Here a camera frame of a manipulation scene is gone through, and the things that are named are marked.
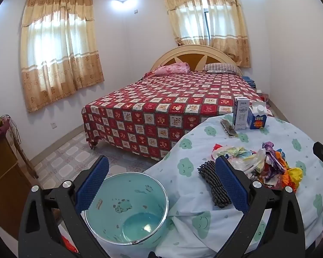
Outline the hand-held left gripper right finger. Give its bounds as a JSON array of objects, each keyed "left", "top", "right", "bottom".
[{"left": 215, "top": 155, "right": 307, "bottom": 258}]

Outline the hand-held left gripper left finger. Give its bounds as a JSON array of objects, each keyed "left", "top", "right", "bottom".
[{"left": 17, "top": 155, "right": 109, "bottom": 258}]

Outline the teal plastic bucket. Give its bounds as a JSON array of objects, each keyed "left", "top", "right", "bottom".
[{"left": 84, "top": 172, "right": 169, "bottom": 249}]

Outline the purple foil wrapper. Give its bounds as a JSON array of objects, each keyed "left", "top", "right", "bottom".
[{"left": 261, "top": 142, "right": 286, "bottom": 178}]

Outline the white and yellow plastic bag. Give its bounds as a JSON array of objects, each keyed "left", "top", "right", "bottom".
[{"left": 212, "top": 143, "right": 267, "bottom": 181}]

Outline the dark snack packet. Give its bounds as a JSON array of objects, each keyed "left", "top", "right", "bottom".
[{"left": 221, "top": 119, "right": 239, "bottom": 137}]

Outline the white tall carton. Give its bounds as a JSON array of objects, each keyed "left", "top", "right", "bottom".
[{"left": 233, "top": 97, "right": 250, "bottom": 131}]

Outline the blue milk carton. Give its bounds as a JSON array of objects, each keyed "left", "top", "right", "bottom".
[{"left": 246, "top": 105, "right": 267, "bottom": 130}]

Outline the wooden cabinet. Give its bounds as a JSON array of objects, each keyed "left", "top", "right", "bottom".
[{"left": 0, "top": 118, "right": 39, "bottom": 237}]

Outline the red checked bedspread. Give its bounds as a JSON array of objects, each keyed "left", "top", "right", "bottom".
[{"left": 81, "top": 70, "right": 270, "bottom": 161}]

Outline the striped pillow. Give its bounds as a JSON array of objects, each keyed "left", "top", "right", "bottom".
[{"left": 203, "top": 63, "right": 240, "bottom": 74}]

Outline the wide beige curtain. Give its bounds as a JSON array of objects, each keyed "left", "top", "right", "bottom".
[{"left": 20, "top": 0, "right": 105, "bottom": 113}]

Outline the pink pillow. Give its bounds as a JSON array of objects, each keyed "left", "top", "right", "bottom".
[{"left": 154, "top": 62, "right": 190, "bottom": 76}]

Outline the beige wooden bed headboard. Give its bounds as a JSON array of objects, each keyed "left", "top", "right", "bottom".
[{"left": 150, "top": 45, "right": 244, "bottom": 76}]

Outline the narrow beige curtain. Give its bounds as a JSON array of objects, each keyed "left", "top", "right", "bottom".
[{"left": 163, "top": 0, "right": 251, "bottom": 69}]

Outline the black rope bundle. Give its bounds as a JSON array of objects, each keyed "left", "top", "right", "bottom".
[{"left": 198, "top": 160, "right": 232, "bottom": 209}]

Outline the window frame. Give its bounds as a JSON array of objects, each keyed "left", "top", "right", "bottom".
[{"left": 200, "top": 0, "right": 212, "bottom": 41}]

